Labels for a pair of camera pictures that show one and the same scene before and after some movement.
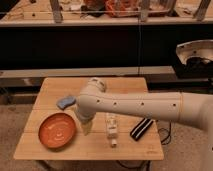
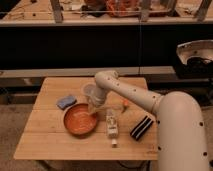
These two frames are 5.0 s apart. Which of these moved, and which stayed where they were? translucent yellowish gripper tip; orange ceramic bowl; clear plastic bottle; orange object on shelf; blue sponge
Moved: orange ceramic bowl; translucent yellowish gripper tip
Stayed: orange object on shelf; clear plastic bottle; blue sponge
